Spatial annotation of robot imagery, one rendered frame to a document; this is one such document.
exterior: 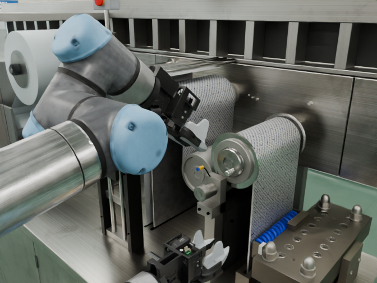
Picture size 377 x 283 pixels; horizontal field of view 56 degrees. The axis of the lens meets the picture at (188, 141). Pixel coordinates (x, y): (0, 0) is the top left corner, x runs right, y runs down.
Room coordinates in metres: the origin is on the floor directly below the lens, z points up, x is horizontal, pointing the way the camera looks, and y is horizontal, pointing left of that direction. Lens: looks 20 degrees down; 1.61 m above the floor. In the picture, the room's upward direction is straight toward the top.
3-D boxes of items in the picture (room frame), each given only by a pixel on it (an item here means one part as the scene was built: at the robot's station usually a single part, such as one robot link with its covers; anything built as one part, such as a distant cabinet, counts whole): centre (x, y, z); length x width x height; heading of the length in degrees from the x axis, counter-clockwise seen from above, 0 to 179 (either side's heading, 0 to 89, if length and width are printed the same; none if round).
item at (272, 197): (0.87, -0.24, 1.11); 0.23 x 0.01 x 0.18; 137
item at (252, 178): (0.83, -0.12, 1.25); 0.15 x 0.01 x 0.15; 47
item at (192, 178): (0.99, -0.11, 1.17); 0.26 x 0.12 x 0.12; 137
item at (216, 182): (0.82, -0.06, 1.05); 0.06 x 0.05 x 0.31; 137
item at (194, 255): (0.58, 0.03, 1.12); 0.12 x 0.08 x 0.09; 137
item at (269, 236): (0.86, -0.26, 1.03); 0.21 x 0.04 x 0.03; 137
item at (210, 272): (0.61, -0.03, 1.09); 0.09 x 0.05 x 0.02; 128
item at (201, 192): (0.79, -0.03, 1.18); 0.04 x 0.02 x 0.04; 47
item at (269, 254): (0.73, -0.20, 1.05); 0.04 x 0.04 x 0.04
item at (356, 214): (0.91, -0.50, 1.05); 0.04 x 0.04 x 0.04
